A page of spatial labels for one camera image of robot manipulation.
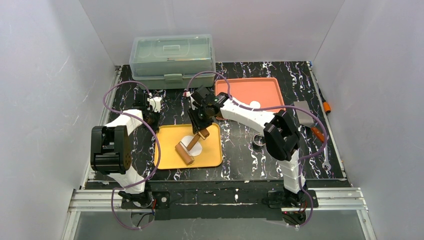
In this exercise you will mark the aluminium front frame rail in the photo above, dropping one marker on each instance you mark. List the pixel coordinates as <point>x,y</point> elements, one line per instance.
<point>339,213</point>

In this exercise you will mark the orange-red plastic tray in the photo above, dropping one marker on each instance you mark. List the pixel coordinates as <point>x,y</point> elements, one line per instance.
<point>265,90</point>

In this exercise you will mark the wooden dough roller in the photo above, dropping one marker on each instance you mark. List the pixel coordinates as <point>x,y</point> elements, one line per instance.
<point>184,150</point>

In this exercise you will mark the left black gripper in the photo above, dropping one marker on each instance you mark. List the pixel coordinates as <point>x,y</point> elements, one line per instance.
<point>143,100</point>

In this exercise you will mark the white dough ball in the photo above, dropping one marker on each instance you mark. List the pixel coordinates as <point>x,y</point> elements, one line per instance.
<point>195,149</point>

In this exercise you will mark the orange black screwdriver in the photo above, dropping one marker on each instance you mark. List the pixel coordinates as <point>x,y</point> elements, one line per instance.
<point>325,104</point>

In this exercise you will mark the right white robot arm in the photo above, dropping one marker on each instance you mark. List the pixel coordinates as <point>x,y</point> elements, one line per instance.
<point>280,134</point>

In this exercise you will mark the metal scraper orange handle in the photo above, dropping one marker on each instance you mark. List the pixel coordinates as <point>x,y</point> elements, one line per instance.
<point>306,120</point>

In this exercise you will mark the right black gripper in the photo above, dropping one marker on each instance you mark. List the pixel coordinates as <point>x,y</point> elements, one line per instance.
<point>199,121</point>

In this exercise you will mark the yellow plastic tray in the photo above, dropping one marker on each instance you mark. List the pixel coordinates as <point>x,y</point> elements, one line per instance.
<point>170,135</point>

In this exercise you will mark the small metal wrench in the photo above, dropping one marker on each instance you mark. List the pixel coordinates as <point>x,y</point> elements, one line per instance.
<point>326,163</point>

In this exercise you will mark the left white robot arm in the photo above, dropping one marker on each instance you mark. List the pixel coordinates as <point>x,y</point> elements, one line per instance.
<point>110,151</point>

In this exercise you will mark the flat round white wrapper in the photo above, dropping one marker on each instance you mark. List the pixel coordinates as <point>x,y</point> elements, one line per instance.
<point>255,105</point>

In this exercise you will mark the green plastic storage box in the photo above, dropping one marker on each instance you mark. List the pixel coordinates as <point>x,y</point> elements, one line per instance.
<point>173,62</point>

